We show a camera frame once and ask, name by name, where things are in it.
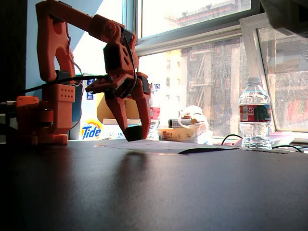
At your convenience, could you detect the small bottle red label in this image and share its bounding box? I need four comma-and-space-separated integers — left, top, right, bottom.
148, 103, 161, 140

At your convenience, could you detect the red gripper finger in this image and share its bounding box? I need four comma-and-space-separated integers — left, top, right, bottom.
105, 92, 128, 140
131, 93, 152, 140

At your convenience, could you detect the Tide detergent box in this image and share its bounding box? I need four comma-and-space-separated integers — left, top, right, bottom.
78, 80, 127, 141

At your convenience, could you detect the black camera cable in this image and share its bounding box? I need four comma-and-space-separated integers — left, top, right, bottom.
23, 75, 109, 94

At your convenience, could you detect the clear plastic water bottle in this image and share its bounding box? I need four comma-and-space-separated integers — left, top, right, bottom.
238, 77, 272, 150

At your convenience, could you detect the black wrist motor cable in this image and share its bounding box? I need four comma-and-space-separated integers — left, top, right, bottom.
122, 36, 138, 94

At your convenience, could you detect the white framed window screen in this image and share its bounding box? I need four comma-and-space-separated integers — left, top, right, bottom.
239, 12, 308, 140

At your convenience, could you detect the dark tin container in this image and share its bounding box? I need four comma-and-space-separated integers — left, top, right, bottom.
168, 118, 192, 128

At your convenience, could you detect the brown cardboard piece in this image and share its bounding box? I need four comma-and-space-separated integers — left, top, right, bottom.
96, 92, 140, 121

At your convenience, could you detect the black table cable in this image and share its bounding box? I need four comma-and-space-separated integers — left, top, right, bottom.
220, 134, 243, 146
271, 144, 304, 154

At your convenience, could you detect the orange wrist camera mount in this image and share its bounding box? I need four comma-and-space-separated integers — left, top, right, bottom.
85, 76, 114, 94

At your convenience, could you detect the green cube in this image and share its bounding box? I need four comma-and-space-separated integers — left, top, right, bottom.
125, 125, 144, 142

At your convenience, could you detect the flat printed cardboard box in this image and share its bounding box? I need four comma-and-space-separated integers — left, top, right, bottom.
157, 127, 200, 143

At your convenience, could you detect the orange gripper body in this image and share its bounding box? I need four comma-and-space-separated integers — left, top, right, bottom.
104, 72, 151, 102

